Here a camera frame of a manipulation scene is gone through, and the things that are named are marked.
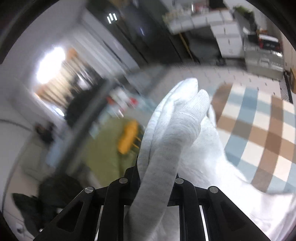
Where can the light grey sweatshirt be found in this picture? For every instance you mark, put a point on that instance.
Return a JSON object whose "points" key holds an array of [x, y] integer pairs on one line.
{"points": [[181, 140]]}

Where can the silver suitcase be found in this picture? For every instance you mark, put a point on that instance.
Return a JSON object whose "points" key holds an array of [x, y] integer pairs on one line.
{"points": [[261, 62]]}

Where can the black red shoebox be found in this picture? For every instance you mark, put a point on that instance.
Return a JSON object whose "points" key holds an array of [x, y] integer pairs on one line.
{"points": [[269, 43]]}

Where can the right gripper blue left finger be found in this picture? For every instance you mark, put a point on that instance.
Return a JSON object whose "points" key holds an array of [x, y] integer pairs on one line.
{"points": [[95, 214]]}

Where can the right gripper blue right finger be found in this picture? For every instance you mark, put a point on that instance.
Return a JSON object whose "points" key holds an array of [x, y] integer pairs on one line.
{"points": [[208, 214]]}

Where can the white drawer desk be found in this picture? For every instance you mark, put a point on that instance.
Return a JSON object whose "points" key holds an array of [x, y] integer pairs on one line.
{"points": [[224, 28]]}

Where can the checkered bed sheet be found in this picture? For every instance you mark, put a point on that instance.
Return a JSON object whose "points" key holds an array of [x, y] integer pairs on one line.
{"points": [[256, 126]]}

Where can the dark plant bouquet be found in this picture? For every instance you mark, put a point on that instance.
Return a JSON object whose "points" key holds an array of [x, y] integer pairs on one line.
{"points": [[245, 18]]}

